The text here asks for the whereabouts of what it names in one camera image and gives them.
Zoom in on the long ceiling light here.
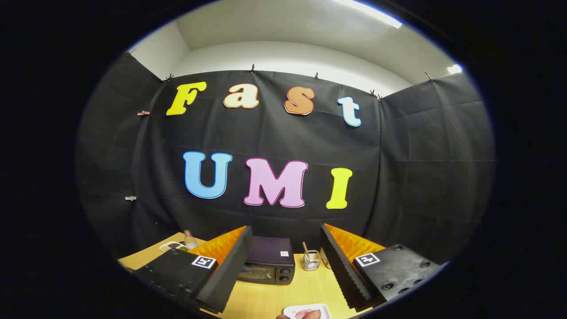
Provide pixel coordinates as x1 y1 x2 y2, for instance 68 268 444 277
332 0 404 29

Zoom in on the black toaster oven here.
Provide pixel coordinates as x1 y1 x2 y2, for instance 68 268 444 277
238 236 296 285

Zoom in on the row of black cloth clips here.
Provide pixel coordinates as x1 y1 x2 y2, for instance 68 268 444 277
126 49 435 101

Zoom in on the white square plate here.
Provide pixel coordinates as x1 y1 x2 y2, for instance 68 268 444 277
283 303 331 319

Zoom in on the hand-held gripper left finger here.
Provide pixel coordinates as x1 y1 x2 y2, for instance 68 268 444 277
133 225 253 314

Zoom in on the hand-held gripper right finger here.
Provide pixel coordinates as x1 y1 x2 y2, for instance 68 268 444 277
320 223 443 311

